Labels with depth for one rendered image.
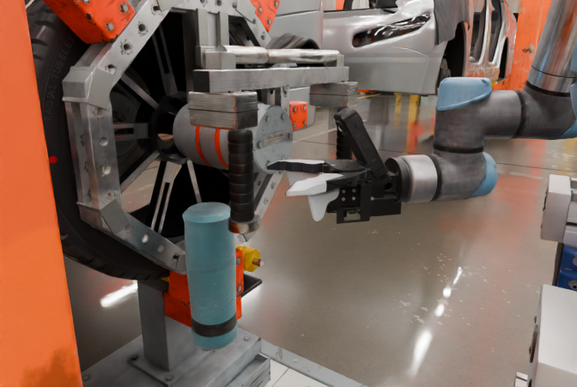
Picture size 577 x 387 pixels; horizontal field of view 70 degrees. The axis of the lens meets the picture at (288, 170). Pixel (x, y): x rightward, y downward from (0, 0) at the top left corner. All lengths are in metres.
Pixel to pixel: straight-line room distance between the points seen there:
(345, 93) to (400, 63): 2.37
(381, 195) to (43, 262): 0.48
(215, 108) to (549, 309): 0.44
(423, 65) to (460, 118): 2.64
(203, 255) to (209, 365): 0.53
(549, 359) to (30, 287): 0.38
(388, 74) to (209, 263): 2.64
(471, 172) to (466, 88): 0.13
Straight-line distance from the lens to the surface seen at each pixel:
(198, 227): 0.72
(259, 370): 1.28
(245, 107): 0.57
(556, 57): 0.69
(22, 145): 0.31
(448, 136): 0.68
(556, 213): 0.86
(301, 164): 0.66
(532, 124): 0.71
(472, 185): 0.70
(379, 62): 3.18
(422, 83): 3.34
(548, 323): 0.44
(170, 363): 1.18
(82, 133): 0.73
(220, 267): 0.75
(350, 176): 0.58
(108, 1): 0.71
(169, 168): 0.92
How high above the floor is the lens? 0.99
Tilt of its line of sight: 15 degrees down
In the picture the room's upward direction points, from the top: straight up
